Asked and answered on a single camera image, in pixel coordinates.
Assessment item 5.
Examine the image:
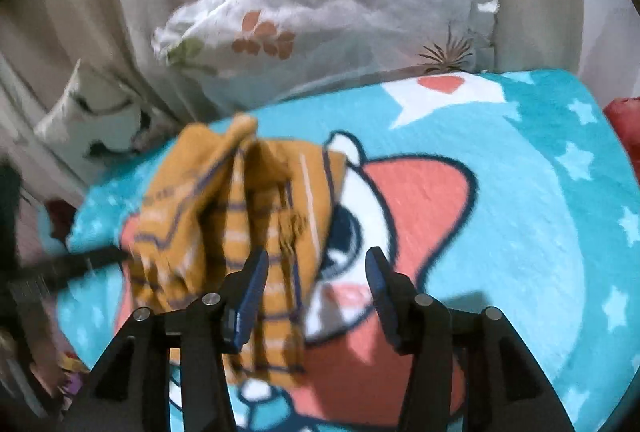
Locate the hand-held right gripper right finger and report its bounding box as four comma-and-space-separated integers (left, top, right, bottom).
365, 247, 576, 432

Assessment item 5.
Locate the red cloth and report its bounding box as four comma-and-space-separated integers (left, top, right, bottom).
602, 96, 640, 150

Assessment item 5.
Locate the white leaf print pillow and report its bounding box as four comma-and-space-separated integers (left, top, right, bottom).
151, 0, 502, 113

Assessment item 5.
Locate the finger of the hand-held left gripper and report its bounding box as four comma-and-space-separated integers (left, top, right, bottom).
7, 246, 128, 299

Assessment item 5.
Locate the white bird print pillow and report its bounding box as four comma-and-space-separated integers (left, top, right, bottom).
34, 59, 178, 183

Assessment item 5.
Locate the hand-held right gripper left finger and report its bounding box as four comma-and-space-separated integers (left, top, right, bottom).
65, 249, 269, 432

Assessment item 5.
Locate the yellow striped sweater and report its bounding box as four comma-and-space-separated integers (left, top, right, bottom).
120, 112, 351, 387

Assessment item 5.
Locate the teal cartoon blanket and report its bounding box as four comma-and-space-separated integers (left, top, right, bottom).
54, 69, 640, 432

